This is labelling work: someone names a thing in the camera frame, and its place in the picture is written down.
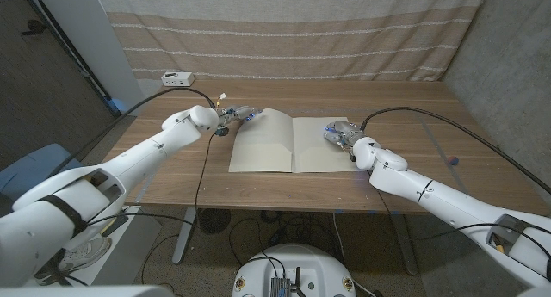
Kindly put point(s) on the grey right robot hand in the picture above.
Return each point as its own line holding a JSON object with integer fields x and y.
{"x": 344, "y": 133}

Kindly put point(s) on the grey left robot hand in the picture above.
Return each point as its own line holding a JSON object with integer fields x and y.
{"x": 241, "y": 113}

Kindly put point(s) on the cream paper file folder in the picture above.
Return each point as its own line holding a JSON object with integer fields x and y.
{"x": 267, "y": 146}

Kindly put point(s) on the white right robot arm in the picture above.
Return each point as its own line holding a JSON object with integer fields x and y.
{"x": 443, "y": 198}

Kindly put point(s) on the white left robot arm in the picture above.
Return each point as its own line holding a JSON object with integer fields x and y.
{"x": 129, "y": 163}

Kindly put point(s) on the white power strip box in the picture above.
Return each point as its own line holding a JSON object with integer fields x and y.
{"x": 177, "y": 78}

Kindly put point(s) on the beige striped cloth backdrop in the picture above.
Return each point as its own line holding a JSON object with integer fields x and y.
{"x": 292, "y": 34}

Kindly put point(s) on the small red blue ball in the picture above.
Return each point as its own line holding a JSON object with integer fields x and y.
{"x": 452, "y": 160}

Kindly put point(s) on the black round floor fan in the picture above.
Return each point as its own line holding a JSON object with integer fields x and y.
{"x": 213, "y": 221}

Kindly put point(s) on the grey table leg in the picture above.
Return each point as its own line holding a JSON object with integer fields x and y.
{"x": 404, "y": 245}

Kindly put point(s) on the white table leg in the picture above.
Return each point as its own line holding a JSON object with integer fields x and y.
{"x": 185, "y": 232}

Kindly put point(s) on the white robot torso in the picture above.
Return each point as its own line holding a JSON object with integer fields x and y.
{"x": 314, "y": 267}

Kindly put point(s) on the white floor platform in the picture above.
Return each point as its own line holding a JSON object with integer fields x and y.
{"x": 133, "y": 236}

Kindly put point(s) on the grey electronics box on torso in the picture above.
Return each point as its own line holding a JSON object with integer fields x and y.
{"x": 280, "y": 286}

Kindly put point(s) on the grey sneaker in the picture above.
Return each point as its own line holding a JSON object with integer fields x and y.
{"x": 82, "y": 256}

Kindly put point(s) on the blue padded seat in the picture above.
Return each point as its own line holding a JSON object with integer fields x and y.
{"x": 26, "y": 168}

